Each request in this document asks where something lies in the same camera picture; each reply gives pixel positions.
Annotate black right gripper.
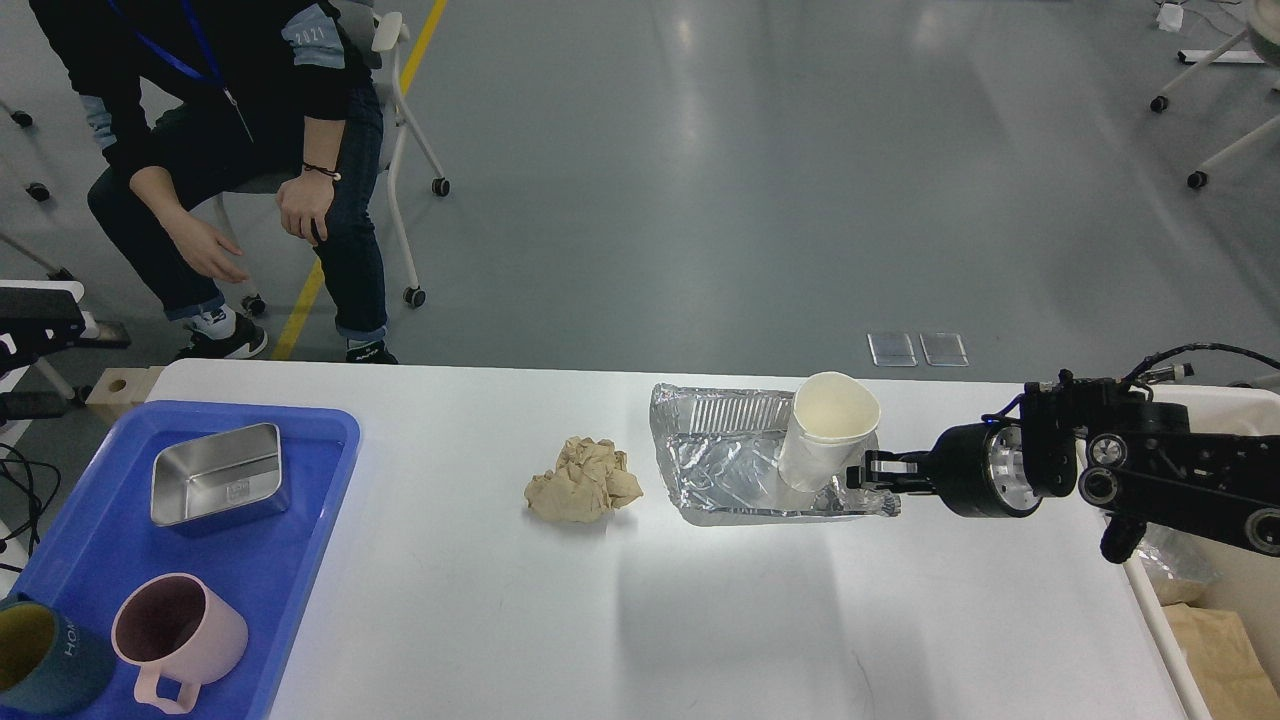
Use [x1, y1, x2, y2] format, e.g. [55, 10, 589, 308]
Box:
[846, 423, 1042, 518]

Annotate white paper cup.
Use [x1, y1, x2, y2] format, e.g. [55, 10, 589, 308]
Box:
[778, 372, 882, 492]

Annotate aluminium foil tray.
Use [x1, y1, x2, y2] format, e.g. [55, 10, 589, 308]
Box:
[649, 383, 901, 527]

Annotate brown paper ball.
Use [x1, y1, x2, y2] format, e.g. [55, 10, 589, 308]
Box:
[524, 436, 644, 523]

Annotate square stainless steel tray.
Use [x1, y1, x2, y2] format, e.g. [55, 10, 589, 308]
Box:
[148, 423, 292, 537]

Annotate pink mug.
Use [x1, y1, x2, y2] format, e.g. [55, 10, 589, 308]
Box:
[110, 571, 250, 715]

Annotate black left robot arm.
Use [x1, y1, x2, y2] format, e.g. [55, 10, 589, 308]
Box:
[1, 281, 131, 424]

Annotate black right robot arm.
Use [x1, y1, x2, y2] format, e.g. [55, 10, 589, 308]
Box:
[841, 342, 1279, 564]

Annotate person's left hand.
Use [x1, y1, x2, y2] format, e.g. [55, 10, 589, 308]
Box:
[276, 170, 337, 247]

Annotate person's right hand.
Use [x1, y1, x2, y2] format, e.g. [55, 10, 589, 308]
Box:
[159, 208, 250, 283]

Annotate clear floor plate left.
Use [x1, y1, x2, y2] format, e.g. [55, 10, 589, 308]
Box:
[867, 332, 919, 368]

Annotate clear floor plate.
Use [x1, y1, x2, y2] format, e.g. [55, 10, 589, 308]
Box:
[867, 332, 919, 368]
[918, 332, 970, 366]

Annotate clear floor plate right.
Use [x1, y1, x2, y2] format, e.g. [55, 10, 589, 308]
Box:
[918, 332, 970, 366]

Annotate crumpled clear plastic in bin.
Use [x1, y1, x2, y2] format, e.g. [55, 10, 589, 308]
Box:
[1137, 528, 1222, 607]

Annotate brown paper in bin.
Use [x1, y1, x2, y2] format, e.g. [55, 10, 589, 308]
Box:
[1164, 603, 1279, 719]

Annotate white plastic bin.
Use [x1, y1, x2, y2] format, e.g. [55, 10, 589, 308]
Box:
[1056, 384, 1280, 720]

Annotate white rolling stand legs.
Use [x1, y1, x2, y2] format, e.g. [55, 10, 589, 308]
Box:
[1149, 0, 1280, 191]

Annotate white rolling chair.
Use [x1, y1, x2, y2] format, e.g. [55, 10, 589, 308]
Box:
[200, 0, 451, 319]

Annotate wooden block with hole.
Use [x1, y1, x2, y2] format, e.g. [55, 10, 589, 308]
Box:
[84, 366, 165, 427]

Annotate seated person in black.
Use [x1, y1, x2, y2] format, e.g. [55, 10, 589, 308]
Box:
[29, 1, 396, 364]

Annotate blue plastic tray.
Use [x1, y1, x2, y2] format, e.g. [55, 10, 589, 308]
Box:
[13, 400, 360, 719]

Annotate teal mug yellow inside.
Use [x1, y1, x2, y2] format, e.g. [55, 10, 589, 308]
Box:
[1, 594, 116, 716]

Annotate small white side table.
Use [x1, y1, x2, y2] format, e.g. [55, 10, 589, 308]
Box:
[1, 281, 88, 402]

